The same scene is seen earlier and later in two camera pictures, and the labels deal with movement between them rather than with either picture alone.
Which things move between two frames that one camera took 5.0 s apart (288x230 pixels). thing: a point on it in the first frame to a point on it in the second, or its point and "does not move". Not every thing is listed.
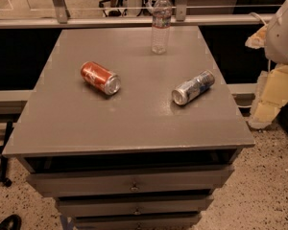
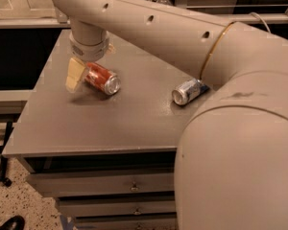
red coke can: x=101 y=78 does not move
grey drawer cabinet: x=135 y=160 does not move
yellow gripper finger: x=278 y=86 to x=85 y=53
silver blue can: x=193 y=87 does not move
